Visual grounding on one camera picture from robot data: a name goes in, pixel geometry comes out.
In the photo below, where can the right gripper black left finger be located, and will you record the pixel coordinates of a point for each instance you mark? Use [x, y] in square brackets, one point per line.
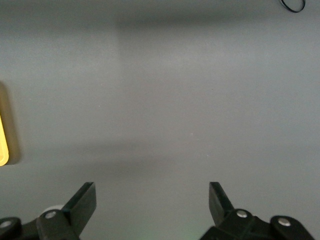
[75, 212]

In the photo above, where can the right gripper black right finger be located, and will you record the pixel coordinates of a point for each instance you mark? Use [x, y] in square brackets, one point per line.
[225, 220]

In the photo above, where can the yellow plastic tray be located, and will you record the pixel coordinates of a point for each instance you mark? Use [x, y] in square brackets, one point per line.
[3, 150]

